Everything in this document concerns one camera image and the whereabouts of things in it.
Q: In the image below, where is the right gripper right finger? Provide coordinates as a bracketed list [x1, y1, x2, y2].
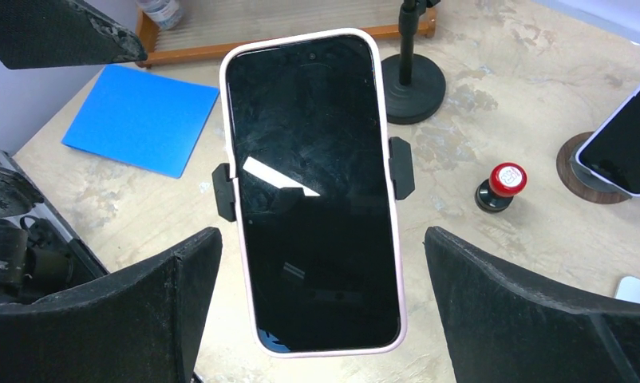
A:
[424, 227, 640, 382]

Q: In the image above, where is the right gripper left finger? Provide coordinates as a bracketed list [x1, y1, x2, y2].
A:
[0, 227, 223, 382]

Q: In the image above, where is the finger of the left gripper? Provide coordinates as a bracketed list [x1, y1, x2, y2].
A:
[0, 0, 148, 69]

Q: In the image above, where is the black phone stand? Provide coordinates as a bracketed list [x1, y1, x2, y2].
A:
[211, 136, 415, 222]
[381, 1, 446, 125]

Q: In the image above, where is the pink case phone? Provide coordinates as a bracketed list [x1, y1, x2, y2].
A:
[219, 30, 407, 358]

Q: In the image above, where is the light blue case phone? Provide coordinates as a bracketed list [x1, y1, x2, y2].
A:
[257, 326, 290, 353]

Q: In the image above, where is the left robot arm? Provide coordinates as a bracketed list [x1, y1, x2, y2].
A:
[0, 1, 148, 304]

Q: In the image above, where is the silver phone stand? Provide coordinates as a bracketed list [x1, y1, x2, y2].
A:
[614, 276, 640, 304]

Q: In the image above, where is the black phone on round stand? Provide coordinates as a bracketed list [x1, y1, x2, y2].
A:
[575, 85, 640, 197]

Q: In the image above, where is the blue mat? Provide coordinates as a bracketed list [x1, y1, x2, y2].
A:
[61, 65, 219, 179]

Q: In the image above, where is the clear plastic cup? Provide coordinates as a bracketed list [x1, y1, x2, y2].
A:
[135, 0, 184, 30]

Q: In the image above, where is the red black stamp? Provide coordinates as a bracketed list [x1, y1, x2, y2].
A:
[474, 162, 527, 213]

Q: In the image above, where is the orange wooden rack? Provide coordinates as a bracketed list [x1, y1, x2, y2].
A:
[135, 6, 437, 69]

